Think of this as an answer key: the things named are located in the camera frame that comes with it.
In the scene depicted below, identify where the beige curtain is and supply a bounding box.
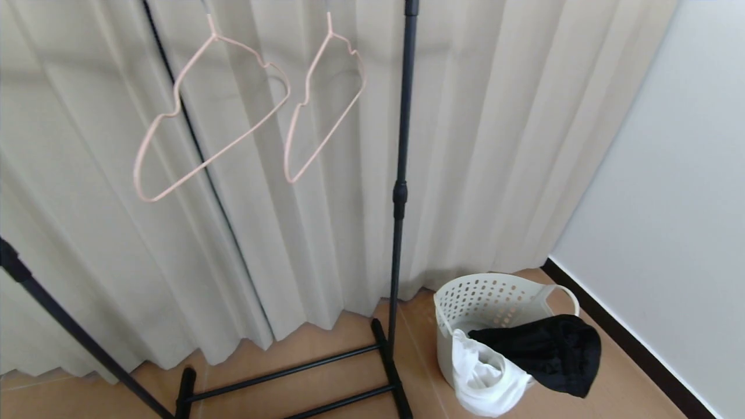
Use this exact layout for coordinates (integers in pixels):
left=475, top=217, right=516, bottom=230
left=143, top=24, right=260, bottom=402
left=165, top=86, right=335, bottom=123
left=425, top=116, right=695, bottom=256
left=0, top=0, right=680, bottom=379

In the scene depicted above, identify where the pink clothes hanger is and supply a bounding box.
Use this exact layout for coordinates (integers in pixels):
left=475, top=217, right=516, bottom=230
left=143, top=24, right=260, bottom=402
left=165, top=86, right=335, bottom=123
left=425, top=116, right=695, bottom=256
left=133, top=13, right=292, bottom=203
left=283, top=12, right=367, bottom=184

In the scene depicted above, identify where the black clothes rack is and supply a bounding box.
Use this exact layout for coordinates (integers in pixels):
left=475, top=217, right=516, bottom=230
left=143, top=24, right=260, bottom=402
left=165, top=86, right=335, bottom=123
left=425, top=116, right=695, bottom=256
left=0, top=0, right=421, bottom=419

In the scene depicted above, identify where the black garment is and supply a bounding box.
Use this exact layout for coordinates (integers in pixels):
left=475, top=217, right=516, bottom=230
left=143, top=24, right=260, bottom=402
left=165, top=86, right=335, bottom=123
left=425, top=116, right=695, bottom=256
left=468, top=314, right=602, bottom=399

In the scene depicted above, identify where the white laundry basket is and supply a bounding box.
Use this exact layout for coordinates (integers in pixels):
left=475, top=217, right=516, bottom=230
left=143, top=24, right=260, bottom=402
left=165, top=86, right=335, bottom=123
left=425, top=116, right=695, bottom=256
left=434, top=273, right=581, bottom=396

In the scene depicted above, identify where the white printed t-shirt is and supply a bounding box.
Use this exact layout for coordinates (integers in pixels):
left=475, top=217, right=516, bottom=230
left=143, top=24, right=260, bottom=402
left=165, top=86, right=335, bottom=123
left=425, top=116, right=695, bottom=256
left=451, top=329, right=533, bottom=418

